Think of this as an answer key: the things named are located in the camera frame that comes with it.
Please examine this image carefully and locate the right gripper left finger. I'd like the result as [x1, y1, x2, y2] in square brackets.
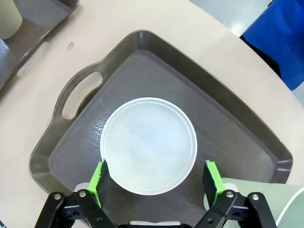
[34, 160, 119, 228]

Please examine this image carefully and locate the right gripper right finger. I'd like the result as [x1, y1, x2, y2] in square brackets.
[194, 160, 277, 228]

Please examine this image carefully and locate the pale green tall cup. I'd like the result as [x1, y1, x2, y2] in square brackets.
[203, 177, 304, 228]

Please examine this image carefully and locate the pale grey bowl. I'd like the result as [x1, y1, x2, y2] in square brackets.
[100, 97, 198, 196]

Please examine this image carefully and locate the light blue bowl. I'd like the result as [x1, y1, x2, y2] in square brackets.
[0, 38, 15, 90]

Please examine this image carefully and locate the brown tall cup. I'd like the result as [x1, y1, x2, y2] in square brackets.
[0, 0, 23, 40]

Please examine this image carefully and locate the dark brown plastic tray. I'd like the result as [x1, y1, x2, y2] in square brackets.
[0, 0, 79, 98]
[28, 29, 293, 225]

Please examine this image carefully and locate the person torso blue shirt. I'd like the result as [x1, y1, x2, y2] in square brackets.
[239, 0, 304, 91]

